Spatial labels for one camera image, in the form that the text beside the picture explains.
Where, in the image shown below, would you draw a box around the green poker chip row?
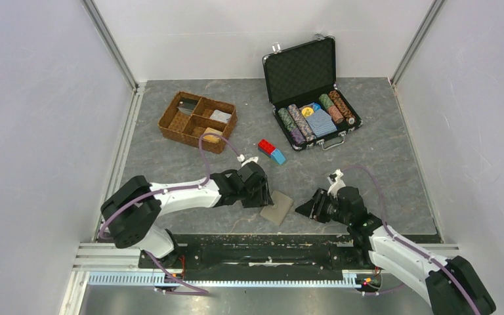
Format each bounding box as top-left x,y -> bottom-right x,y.
277,108 -> 305,144

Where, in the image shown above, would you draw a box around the black poker chip case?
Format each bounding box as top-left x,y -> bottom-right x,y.
262,34 -> 363,152

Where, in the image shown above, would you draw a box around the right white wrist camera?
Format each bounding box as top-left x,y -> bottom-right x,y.
327,169 -> 346,198

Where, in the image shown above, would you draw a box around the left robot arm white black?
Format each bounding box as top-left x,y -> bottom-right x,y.
99,161 -> 274,268

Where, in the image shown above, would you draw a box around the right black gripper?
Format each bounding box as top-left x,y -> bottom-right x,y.
294,188 -> 351,226

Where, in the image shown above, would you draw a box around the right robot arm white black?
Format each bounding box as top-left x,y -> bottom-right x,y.
296,186 -> 497,314

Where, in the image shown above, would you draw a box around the purple poker chip row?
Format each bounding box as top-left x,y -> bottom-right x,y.
287,104 -> 316,141

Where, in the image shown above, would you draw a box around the yellow dealer button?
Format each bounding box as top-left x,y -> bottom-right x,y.
301,106 -> 315,117

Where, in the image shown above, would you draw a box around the red toy brick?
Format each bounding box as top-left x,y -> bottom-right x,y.
257,139 -> 276,156

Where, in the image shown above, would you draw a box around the black cards in basket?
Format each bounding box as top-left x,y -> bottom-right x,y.
177,98 -> 199,116

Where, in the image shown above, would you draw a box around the gold cards in basket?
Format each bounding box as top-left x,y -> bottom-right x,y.
202,127 -> 222,144

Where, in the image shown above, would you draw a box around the blue toy brick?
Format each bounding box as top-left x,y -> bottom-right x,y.
270,148 -> 286,165

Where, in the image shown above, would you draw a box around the brown poker chip row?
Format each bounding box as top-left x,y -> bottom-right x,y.
328,90 -> 356,126

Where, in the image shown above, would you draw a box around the silver VIP cards stack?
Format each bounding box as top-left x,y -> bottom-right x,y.
209,110 -> 232,124

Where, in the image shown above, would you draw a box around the green pink chip row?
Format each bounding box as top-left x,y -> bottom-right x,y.
318,94 -> 344,124

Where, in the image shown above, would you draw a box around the brown wicker divided basket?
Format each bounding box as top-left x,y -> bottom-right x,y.
157,91 -> 238,148

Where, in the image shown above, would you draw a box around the blue playing card deck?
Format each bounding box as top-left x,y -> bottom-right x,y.
305,109 -> 337,138

